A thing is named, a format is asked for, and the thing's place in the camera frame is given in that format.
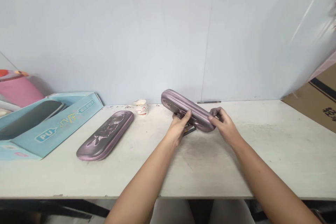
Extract person's left hand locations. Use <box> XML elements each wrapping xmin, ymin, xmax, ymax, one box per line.
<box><xmin>167</xmin><ymin>110</ymin><xmax>193</xmax><ymax>145</ymax></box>

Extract person's right hand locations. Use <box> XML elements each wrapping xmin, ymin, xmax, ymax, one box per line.
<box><xmin>210</xmin><ymin>107</ymin><xmax>243</xmax><ymax>145</ymax></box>

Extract purple ribbed pencil case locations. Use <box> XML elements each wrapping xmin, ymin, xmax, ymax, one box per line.
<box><xmin>161</xmin><ymin>89</ymin><xmax>218</xmax><ymax>137</ymax></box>

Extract white printed paper cup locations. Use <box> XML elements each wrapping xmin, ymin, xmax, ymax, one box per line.
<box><xmin>132</xmin><ymin>99</ymin><xmax>149</xmax><ymax>117</ymax></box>

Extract purple pencil case with figure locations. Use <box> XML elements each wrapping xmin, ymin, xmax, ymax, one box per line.
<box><xmin>76</xmin><ymin>110</ymin><xmax>135</xmax><ymax>161</ymax></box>

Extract person's legs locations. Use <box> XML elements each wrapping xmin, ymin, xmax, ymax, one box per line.
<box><xmin>152</xmin><ymin>198</ymin><xmax>256</xmax><ymax>224</ymax></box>

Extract light blue cardboard display box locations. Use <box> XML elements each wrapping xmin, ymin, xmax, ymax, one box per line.
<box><xmin>0</xmin><ymin>92</ymin><xmax>104</xmax><ymax>161</ymax></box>

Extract brown cardboard carton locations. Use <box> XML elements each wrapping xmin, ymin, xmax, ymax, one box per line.
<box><xmin>281</xmin><ymin>62</ymin><xmax>336</xmax><ymax>133</ymax></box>

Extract clear plastic sheet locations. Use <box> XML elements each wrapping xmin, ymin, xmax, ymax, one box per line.
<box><xmin>278</xmin><ymin>0</ymin><xmax>336</xmax><ymax>100</ymax></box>

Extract pink and orange cushion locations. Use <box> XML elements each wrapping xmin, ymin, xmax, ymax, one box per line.
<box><xmin>0</xmin><ymin>69</ymin><xmax>46</xmax><ymax>107</ymax></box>

